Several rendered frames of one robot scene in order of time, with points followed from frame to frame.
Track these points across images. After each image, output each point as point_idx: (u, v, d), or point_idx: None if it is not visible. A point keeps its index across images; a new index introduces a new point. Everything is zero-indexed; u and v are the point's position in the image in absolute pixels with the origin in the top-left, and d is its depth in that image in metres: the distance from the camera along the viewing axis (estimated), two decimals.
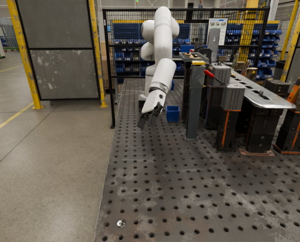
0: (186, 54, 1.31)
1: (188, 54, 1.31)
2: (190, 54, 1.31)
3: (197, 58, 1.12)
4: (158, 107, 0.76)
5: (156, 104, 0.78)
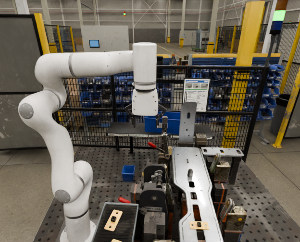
0: (106, 229, 0.68)
1: (110, 228, 0.69)
2: (113, 229, 0.68)
3: None
4: (128, 108, 0.79)
5: None
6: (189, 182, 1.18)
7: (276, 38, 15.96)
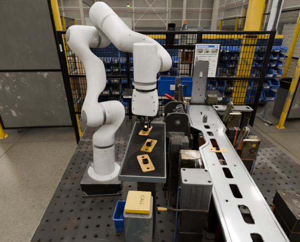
0: (141, 135, 0.78)
1: (144, 134, 0.78)
2: (147, 135, 0.77)
3: (147, 167, 0.59)
4: None
5: None
6: (204, 128, 1.28)
7: None
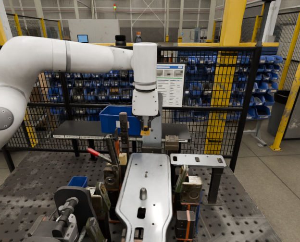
0: (143, 135, 0.78)
1: (145, 134, 0.78)
2: (149, 134, 0.78)
3: None
4: None
5: None
6: (142, 208, 0.81)
7: (275, 35, 15.59)
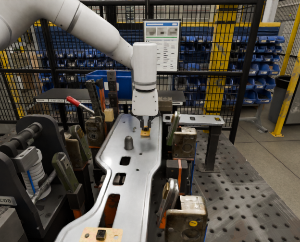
0: (143, 135, 0.78)
1: (145, 134, 0.78)
2: (149, 134, 0.78)
3: None
4: None
5: None
6: (128, 160, 0.70)
7: None
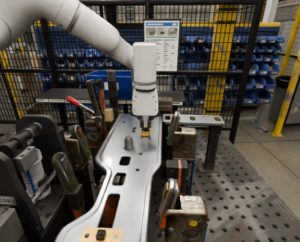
0: (143, 135, 0.78)
1: (145, 134, 0.78)
2: (149, 134, 0.78)
3: None
4: None
5: None
6: (128, 160, 0.70)
7: None
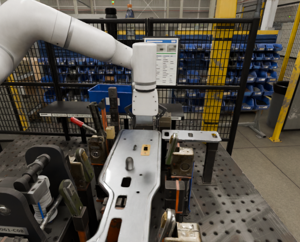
0: (143, 155, 0.82)
1: (145, 153, 0.82)
2: (149, 154, 0.82)
3: None
4: (128, 109, 0.78)
5: None
6: (129, 179, 0.74)
7: None
